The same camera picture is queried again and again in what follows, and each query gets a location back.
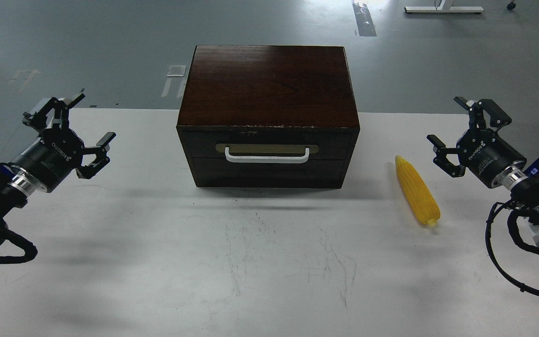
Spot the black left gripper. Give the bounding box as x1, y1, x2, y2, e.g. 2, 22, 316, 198
11, 93, 117, 193

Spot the yellow corn cob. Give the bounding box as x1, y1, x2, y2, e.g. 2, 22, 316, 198
395, 155, 441, 227

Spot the dark wooden drawer cabinet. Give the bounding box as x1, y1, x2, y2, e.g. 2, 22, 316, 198
177, 45, 361, 189

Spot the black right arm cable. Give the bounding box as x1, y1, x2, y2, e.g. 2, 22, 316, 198
485, 201, 539, 301

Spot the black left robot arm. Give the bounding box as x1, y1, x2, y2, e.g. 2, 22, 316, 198
0, 93, 116, 264

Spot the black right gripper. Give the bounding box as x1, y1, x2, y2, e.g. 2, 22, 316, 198
426, 96, 526, 189

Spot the wooden drawer with white handle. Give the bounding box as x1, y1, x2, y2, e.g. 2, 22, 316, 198
179, 131, 352, 160

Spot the white desk base foot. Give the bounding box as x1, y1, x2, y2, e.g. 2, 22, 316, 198
404, 0, 485, 15

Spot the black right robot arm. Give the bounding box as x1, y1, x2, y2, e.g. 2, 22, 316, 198
427, 96, 539, 227

